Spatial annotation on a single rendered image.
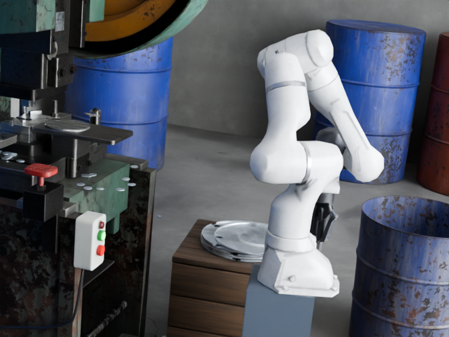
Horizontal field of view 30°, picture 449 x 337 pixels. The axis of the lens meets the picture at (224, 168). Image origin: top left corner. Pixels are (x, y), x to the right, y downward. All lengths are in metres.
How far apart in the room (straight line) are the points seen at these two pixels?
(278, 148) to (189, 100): 3.69
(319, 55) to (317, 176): 0.33
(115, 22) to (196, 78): 3.13
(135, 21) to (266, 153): 0.72
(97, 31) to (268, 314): 1.03
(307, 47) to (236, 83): 3.39
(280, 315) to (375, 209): 0.91
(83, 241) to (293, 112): 0.62
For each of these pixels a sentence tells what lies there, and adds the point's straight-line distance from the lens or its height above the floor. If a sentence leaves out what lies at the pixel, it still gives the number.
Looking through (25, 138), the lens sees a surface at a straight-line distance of 2.35.
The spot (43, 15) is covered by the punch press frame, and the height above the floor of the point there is 1.10.
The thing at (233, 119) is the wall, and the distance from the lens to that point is 5.69.
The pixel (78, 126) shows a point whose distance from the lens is 2.35.
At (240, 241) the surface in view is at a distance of 2.70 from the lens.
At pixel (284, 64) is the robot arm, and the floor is 1.02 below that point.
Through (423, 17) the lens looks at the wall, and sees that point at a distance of 5.37.
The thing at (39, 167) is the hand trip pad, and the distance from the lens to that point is 2.04.
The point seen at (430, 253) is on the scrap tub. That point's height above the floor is 0.42.
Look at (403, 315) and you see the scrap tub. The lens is 2.82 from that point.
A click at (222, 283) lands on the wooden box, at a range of 2.62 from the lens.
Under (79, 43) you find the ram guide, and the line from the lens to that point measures 2.39.
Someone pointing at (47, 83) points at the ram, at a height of 0.90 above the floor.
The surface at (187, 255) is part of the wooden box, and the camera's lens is 2.65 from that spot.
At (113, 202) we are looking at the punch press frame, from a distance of 2.46.
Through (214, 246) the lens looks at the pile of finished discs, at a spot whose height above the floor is 0.37.
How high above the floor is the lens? 1.35
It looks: 16 degrees down
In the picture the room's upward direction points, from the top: 5 degrees clockwise
